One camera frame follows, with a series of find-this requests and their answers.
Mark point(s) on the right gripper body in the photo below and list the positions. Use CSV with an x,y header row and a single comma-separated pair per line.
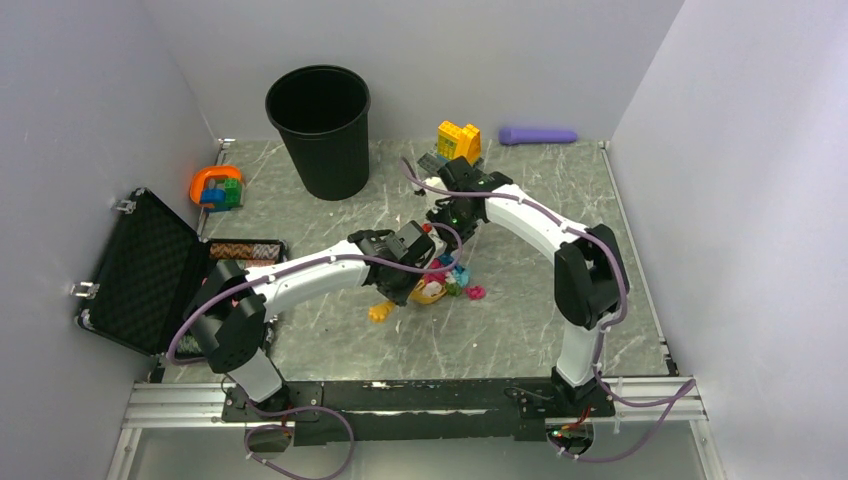
x,y
449,213

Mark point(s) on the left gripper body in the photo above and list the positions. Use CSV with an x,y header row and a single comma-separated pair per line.
x,y
399,289

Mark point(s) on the yellow slotted scoop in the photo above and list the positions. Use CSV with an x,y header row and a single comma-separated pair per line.
x,y
380,312

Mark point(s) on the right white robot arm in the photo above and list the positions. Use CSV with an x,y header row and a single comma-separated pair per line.
x,y
589,284

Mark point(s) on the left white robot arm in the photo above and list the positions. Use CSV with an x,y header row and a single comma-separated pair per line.
x,y
229,312

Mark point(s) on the large magenta paper scrap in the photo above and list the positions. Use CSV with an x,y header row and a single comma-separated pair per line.
x,y
439,272

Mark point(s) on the white twisted paper scrap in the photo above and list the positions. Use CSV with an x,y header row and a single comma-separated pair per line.
x,y
433,289

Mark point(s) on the light blue paper scrap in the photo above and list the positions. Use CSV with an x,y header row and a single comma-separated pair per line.
x,y
461,276

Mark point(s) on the small green paper scrap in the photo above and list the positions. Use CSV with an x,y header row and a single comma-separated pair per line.
x,y
453,289

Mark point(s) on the yellow toy brick tower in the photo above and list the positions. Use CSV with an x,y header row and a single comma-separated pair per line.
x,y
453,142

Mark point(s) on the purple cylinder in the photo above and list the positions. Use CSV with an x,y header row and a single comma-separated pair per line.
x,y
519,136

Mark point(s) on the black plastic bucket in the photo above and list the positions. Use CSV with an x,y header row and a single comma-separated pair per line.
x,y
321,115

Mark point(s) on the black poker chip case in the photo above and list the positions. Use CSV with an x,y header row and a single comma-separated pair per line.
x,y
152,265

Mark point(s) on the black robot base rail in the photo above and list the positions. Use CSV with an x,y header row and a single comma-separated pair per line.
x,y
522,408

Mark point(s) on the orange ring toy blocks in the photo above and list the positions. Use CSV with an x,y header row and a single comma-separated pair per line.
x,y
218,188

